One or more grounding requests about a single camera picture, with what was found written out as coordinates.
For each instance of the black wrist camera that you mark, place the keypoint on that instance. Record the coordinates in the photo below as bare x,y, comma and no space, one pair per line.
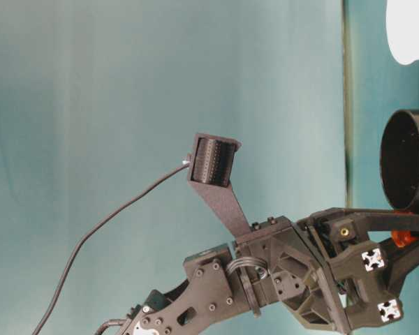
213,160

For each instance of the blue-green table cloth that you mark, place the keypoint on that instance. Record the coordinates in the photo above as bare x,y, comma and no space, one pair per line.
90,104

